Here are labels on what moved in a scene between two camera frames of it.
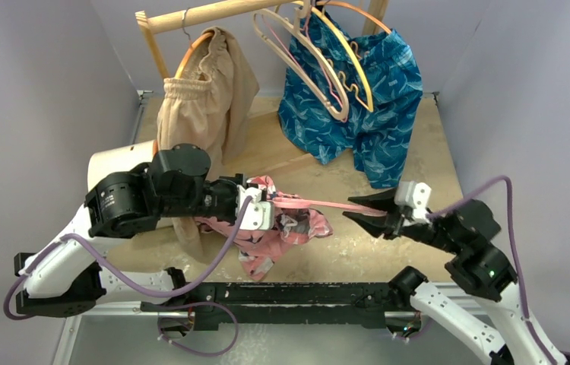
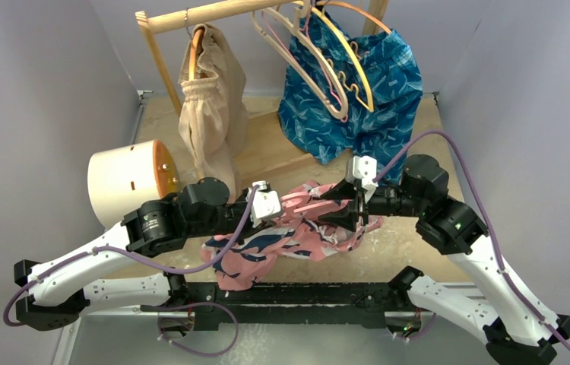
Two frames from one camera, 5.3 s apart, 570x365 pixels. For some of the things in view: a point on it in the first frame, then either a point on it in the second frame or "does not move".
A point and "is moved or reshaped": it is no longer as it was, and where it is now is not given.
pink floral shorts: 258,248 is moved or reshaped
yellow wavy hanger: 370,108 does not move
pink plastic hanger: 302,203 is moved or reshaped
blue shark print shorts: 337,91 does not move
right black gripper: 394,218 → 359,205
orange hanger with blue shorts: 368,14 does not move
